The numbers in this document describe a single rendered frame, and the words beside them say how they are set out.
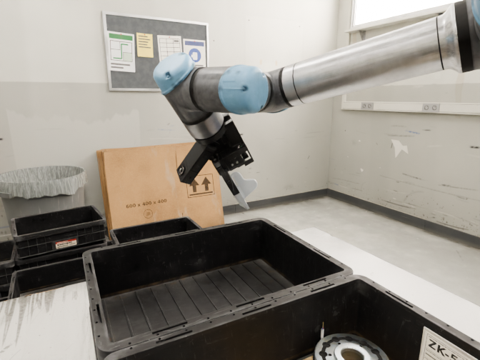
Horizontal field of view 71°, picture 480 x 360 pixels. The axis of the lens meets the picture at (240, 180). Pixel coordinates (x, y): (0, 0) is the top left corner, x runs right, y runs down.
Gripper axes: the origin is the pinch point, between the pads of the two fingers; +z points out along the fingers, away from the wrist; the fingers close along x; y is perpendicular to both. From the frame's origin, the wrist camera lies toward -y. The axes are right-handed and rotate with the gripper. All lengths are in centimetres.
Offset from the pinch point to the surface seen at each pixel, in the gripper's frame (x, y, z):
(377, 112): 183, 151, 198
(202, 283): -18.3, -15.1, 0.8
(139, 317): -24.2, -24.7, -8.9
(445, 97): 130, 182, 166
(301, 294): -35.8, 2.9, -11.6
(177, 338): -38.0, -12.3, -22.7
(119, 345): -36.7, -18.0, -25.6
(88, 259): -14.9, -27.5, -18.6
